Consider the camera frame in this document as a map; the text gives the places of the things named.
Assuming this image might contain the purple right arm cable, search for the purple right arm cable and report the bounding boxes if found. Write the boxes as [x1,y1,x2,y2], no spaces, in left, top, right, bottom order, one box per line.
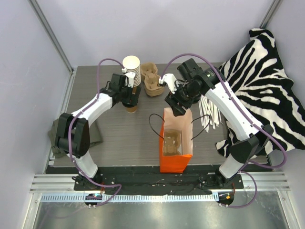
[162,53,288,208]

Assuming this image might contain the pile of wrapped straws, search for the pile of wrapped straws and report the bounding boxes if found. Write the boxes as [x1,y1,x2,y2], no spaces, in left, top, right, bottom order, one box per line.
[199,95,223,133]

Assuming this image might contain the olive green cloth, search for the olive green cloth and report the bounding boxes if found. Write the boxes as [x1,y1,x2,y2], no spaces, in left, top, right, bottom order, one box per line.
[48,119,103,158]

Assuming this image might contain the zebra print blanket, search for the zebra print blanket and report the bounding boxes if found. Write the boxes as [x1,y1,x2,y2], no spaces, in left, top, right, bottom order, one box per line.
[219,28,305,151]

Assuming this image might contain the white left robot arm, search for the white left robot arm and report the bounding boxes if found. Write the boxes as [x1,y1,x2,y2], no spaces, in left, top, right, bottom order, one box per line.
[55,72,140,190]

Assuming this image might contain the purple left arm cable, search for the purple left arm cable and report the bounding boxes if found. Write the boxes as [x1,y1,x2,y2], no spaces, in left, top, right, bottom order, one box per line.
[68,58,123,219]

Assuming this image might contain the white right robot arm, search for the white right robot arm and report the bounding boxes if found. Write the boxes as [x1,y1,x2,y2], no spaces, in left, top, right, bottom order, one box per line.
[159,58,273,188]

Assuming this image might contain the orange paper bag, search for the orange paper bag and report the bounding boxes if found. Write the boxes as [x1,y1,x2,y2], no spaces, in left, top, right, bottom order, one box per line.
[149,107,212,174]

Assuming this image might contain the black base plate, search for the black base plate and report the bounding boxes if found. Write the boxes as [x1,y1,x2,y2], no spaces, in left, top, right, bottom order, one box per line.
[73,164,245,195]

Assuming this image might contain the single cardboard cup carrier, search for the single cardboard cup carrier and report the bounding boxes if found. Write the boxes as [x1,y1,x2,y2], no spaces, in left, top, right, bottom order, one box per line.
[163,129,182,156]

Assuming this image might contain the stack of paper cups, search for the stack of paper cups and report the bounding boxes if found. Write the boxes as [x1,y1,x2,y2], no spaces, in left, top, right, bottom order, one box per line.
[122,55,141,87]

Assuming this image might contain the cardboard cup carrier stack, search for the cardboard cup carrier stack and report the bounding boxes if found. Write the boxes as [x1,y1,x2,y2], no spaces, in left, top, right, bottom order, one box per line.
[140,62,164,97]

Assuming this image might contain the white slotted cable duct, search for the white slotted cable duct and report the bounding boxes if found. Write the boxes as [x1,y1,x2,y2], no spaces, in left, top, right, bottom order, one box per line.
[40,192,219,203]

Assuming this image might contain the brown paper coffee cup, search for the brown paper coffee cup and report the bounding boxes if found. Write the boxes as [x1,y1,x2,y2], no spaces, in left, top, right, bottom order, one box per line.
[126,106,138,114]

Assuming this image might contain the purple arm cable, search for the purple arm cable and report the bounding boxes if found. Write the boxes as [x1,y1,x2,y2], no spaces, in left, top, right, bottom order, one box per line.
[68,58,123,219]
[162,53,288,208]

